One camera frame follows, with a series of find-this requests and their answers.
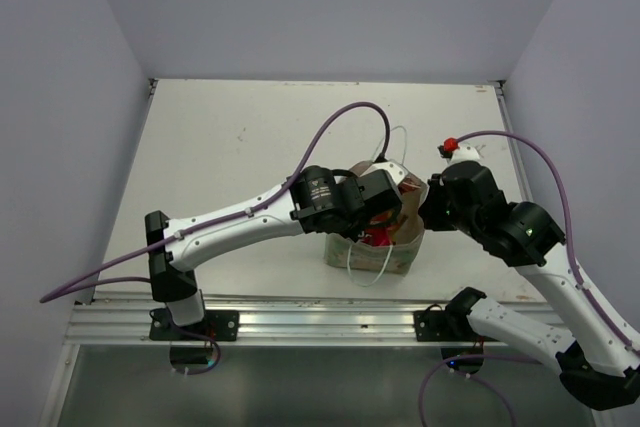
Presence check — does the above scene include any pink Real crisps bag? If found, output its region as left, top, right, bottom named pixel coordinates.
left=361, top=229, right=389, bottom=247

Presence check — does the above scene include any red orange snack bag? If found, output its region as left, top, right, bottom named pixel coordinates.
left=365, top=174, right=426, bottom=245

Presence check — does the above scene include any green printed paper bag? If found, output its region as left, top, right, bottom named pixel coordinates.
left=323, top=125, right=426, bottom=288

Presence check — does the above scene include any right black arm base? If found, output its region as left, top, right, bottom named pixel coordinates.
left=413, top=304, right=469, bottom=342

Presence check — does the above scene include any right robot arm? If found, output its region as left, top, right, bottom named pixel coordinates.
left=419, top=161, right=639, bottom=411

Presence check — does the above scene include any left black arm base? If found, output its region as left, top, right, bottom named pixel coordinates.
left=149, top=308, right=240, bottom=342

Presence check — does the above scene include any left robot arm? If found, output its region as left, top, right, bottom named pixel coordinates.
left=145, top=161, right=408, bottom=340

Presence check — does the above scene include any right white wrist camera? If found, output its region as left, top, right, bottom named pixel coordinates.
left=450, top=143, right=482, bottom=165

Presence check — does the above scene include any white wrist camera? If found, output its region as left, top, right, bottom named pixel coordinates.
left=450, top=143, right=482, bottom=165
left=362, top=160, right=409, bottom=186

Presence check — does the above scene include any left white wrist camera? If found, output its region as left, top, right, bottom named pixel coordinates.
left=362, top=160, right=409, bottom=186

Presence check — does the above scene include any aluminium rail frame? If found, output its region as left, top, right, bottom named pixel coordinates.
left=64, top=291, right=574, bottom=348

